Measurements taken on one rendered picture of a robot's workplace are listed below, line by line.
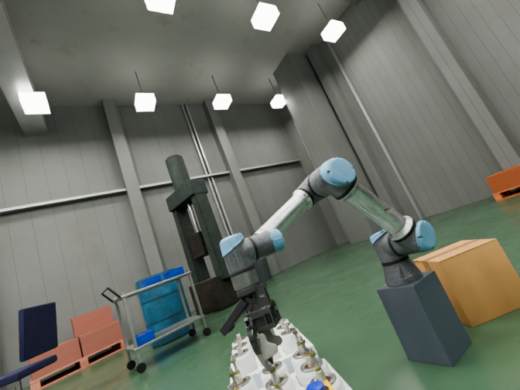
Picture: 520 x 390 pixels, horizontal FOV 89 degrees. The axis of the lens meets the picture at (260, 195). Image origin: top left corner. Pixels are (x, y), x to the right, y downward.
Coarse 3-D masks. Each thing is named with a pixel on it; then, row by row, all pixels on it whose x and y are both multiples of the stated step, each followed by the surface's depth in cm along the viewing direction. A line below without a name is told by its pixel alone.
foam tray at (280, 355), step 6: (306, 342) 122; (282, 348) 127; (276, 354) 126; (282, 354) 119; (288, 354) 117; (258, 360) 124; (276, 360) 116; (282, 360) 114; (288, 360) 114; (258, 366) 117; (288, 366) 114; (252, 372) 113; (258, 372) 112; (258, 378) 111; (258, 384) 111
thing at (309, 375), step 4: (324, 364) 80; (324, 368) 79; (328, 368) 81; (300, 372) 81; (308, 372) 79; (312, 372) 78; (300, 376) 80; (304, 376) 79; (308, 376) 78; (312, 376) 78; (304, 380) 79; (308, 380) 78; (304, 384) 79; (308, 384) 78; (304, 388) 80
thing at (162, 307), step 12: (156, 288) 378; (168, 288) 385; (180, 288) 401; (144, 300) 377; (156, 300) 374; (168, 300) 378; (180, 300) 391; (144, 312) 378; (156, 312) 370; (168, 312) 373; (180, 312) 382; (156, 324) 367; (168, 324) 368; (192, 324) 393; (168, 336) 364; (180, 336) 369
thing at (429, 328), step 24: (384, 288) 115; (408, 288) 104; (432, 288) 107; (408, 312) 106; (432, 312) 102; (456, 312) 108; (408, 336) 108; (432, 336) 100; (456, 336) 103; (432, 360) 102; (456, 360) 98
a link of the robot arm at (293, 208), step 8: (304, 184) 108; (296, 192) 107; (304, 192) 105; (288, 200) 106; (296, 200) 104; (304, 200) 104; (312, 200) 105; (280, 208) 103; (288, 208) 101; (296, 208) 102; (304, 208) 104; (272, 216) 100; (280, 216) 98; (288, 216) 99; (296, 216) 102; (264, 224) 97; (272, 224) 96; (280, 224) 97; (288, 224) 99; (256, 232) 95
